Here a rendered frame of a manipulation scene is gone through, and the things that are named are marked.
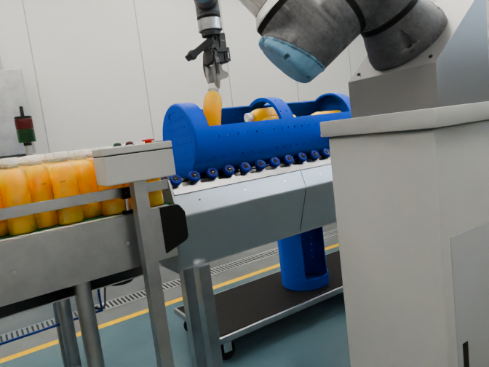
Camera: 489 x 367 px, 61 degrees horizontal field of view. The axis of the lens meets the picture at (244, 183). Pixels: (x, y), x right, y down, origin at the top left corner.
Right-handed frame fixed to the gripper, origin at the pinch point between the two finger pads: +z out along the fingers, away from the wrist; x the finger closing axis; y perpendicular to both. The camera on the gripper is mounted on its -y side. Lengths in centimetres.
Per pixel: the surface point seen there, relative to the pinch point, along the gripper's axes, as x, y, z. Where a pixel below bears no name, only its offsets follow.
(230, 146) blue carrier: -8.1, -1.3, 23.5
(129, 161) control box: -28, -47, 23
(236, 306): 54, 28, 113
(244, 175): -5.2, 5.3, 35.5
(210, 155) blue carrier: -7.2, -9.6, 25.6
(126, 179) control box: -28, -48, 28
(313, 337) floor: 18, 51, 128
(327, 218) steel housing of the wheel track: -2, 50, 63
